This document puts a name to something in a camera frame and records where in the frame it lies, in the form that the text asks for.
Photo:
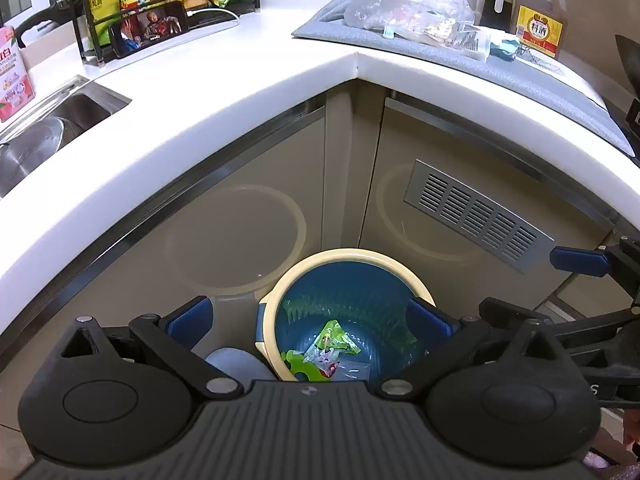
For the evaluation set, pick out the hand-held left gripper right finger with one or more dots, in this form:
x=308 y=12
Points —
x=429 y=321

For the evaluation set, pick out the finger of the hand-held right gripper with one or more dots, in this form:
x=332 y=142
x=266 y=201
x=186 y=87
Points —
x=510 y=309
x=580 y=262

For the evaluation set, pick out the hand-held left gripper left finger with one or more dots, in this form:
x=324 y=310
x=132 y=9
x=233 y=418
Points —
x=191 y=317

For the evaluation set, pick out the blue bin with cream rim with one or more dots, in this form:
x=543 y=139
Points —
x=350 y=256

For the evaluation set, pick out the clear plastic bag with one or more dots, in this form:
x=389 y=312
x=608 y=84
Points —
x=410 y=12

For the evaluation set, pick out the person's right hand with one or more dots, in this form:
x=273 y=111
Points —
x=632 y=430

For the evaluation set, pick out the pale blue round object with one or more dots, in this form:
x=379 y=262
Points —
x=240 y=364

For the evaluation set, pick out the pink fuzzy cloth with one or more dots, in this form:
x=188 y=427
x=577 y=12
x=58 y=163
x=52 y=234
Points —
x=599 y=459

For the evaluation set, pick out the green snack wrapper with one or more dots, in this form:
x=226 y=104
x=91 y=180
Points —
x=334 y=335

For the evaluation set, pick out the silver vent grille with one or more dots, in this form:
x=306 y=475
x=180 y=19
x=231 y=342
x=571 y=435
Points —
x=475 y=215

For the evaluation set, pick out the clear wrapper with red print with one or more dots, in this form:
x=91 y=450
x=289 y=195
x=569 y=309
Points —
x=325 y=362

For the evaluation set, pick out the green plastic scrap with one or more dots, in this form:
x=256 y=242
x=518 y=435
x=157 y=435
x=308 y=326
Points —
x=300 y=365

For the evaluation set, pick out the beige cabinet door with vent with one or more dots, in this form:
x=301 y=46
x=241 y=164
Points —
x=390 y=200

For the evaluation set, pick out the grey counter mat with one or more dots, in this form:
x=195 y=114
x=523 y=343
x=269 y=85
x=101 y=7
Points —
x=550 y=105

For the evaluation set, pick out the black wok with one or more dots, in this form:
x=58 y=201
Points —
x=630 y=62

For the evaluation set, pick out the blue crumpled cloth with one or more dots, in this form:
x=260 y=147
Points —
x=504 y=50

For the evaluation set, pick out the steel bowl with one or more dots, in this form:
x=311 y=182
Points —
x=30 y=152

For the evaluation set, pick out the stainless steel sink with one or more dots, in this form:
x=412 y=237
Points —
x=85 y=105

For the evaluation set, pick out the cooking wine jug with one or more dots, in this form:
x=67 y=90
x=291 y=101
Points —
x=540 y=20

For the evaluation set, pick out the dark glass dispenser bottle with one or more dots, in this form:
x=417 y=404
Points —
x=497 y=2

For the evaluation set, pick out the black smartphone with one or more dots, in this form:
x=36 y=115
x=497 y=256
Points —
x=150 y=27

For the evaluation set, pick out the pink carton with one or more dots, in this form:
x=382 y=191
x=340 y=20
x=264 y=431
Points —
x=14 y=75

